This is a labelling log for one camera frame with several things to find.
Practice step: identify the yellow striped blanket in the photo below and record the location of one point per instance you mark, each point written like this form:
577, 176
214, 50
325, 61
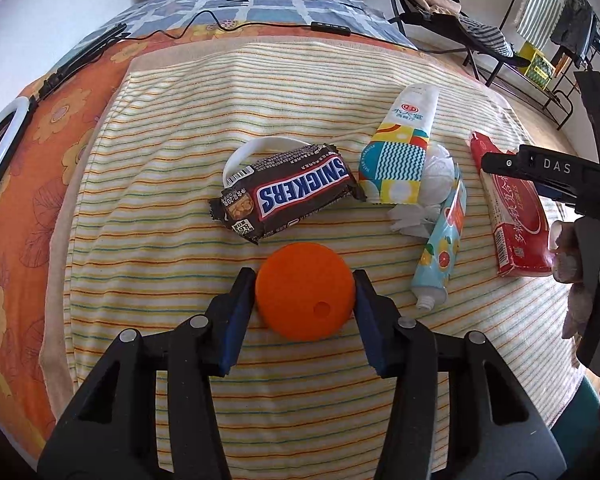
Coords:
180, 260

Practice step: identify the brown candy bar wrapper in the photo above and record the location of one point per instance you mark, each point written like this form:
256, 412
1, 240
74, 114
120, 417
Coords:
290, 190

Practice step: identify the white tissue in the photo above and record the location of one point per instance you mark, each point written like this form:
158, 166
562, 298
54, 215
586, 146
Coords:
437, 170
410, 220

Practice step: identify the green striped hanging towel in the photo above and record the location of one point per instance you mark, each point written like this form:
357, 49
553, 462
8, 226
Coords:
545, 5

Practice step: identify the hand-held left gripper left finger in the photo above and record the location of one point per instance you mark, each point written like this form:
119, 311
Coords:
237, 320

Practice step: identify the orange round ball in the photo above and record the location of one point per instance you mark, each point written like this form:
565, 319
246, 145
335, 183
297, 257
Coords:
300, 285

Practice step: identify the teal plastic bin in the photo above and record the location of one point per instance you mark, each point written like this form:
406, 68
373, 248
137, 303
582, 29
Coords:
580, 410

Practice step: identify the dark hanging garment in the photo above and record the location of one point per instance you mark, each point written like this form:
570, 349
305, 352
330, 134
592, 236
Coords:
575, 20

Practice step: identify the red snack packet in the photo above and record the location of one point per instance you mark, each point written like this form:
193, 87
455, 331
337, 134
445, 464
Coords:
517, 230

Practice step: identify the orange floral bedsheet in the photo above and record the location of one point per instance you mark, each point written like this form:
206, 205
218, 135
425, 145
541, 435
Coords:
20, 210

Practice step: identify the person's right hand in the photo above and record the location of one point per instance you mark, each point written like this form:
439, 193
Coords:
567, 255

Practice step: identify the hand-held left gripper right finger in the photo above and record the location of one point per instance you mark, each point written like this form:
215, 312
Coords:
370, 320

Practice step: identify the blue checkered bedsheet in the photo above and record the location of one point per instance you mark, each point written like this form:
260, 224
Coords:
270, 10

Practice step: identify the striped clothing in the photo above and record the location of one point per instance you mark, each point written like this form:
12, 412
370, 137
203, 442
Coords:
485, 32

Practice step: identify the colourful patterned tube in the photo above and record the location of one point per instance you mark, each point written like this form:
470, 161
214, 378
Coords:
397, 160

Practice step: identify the beige towel blanket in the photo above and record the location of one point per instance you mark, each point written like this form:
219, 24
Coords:
230, 47

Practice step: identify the fruit print toothpaste tube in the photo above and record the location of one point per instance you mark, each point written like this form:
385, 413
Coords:
437, 255

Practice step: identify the yellow plastic crate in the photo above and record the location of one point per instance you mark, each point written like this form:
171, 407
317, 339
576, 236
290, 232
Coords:
537, 67

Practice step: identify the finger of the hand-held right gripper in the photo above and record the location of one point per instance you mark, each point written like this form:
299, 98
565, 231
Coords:
520, 164
555, 192

